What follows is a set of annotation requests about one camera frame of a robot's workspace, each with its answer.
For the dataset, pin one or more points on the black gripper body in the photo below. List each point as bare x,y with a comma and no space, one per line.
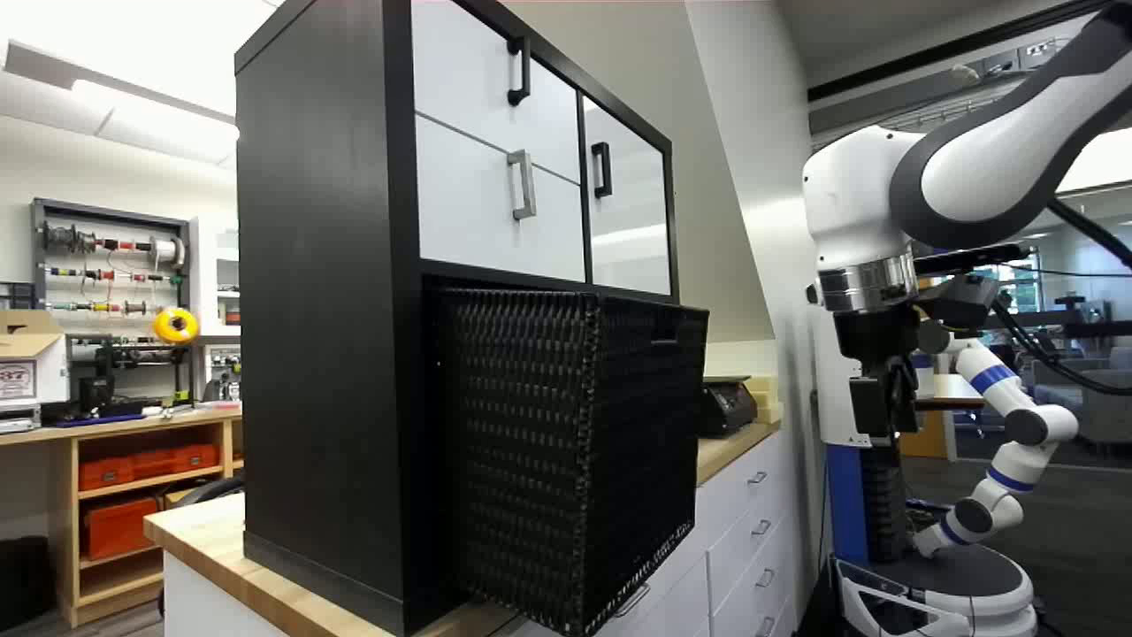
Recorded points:
886,400

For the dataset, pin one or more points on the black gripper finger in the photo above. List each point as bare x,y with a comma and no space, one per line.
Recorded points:
874,500
895,500

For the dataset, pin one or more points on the black woven fabric drawer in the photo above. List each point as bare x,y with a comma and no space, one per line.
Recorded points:
532,447

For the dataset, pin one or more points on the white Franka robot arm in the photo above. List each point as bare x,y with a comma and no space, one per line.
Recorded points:
1013,153

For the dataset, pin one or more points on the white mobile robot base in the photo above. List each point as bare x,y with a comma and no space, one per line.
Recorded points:
958,584

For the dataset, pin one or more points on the white counter cabinet wooden top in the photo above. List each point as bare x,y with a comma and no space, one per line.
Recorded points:
744,533

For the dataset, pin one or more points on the black device on counter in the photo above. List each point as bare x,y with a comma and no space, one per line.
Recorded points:
725,409

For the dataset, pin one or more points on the white cabinet door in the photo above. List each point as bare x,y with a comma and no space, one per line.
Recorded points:
638,242

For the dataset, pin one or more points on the black cabinet shelf unit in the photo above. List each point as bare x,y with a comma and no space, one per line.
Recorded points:
321,296

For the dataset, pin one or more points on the yellow filament spool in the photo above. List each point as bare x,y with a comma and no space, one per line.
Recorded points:
177,328

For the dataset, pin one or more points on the long orange storage bin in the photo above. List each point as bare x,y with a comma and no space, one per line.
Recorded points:
147,465

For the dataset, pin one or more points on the small orange storage bin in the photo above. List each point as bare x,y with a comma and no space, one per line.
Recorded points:
119,526

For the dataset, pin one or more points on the black 3D printer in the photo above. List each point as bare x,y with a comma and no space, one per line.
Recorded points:
99,380

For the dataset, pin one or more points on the wooden workbench with shelves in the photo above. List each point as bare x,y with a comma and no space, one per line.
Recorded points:
65,517

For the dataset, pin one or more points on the cardboard box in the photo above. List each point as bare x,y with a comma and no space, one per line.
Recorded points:
27,348

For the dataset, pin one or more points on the grey wall tool organizer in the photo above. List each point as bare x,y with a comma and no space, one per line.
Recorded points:
112,261

